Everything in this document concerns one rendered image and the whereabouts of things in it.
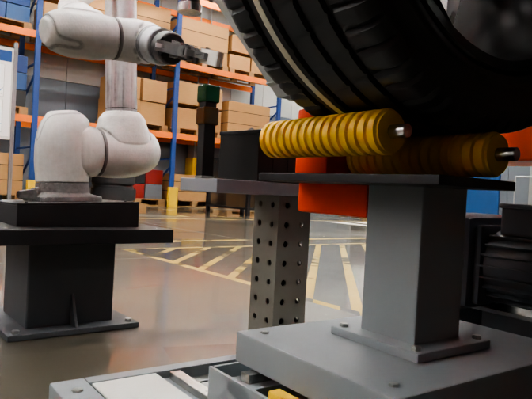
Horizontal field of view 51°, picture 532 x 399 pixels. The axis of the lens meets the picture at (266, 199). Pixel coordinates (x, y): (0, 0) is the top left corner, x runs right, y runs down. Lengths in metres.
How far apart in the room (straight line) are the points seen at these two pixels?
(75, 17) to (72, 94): 10.70
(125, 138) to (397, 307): 1.21
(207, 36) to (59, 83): 3.16
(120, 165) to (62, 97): 10.22
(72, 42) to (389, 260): 0.89
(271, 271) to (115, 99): 0.82
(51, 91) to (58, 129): 10.21
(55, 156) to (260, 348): 1.09
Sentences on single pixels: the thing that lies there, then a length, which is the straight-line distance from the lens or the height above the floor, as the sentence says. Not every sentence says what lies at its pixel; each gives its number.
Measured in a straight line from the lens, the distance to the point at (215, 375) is 0.84.
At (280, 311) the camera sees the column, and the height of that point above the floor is 0.14.
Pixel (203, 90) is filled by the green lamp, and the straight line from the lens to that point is 1.26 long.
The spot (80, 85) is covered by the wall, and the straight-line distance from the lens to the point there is 12.15.
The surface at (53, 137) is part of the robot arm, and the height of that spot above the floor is 0.55.
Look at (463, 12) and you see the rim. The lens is 1.12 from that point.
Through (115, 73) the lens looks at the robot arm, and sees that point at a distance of 1.87.
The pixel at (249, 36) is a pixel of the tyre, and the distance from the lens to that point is 0.75.
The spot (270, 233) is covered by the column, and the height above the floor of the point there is 0.33.
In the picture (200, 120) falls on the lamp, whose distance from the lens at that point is 1.25.
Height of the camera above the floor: 0.43
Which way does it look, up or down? 1 degrees down
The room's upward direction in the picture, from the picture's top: 3 degrees clockwise
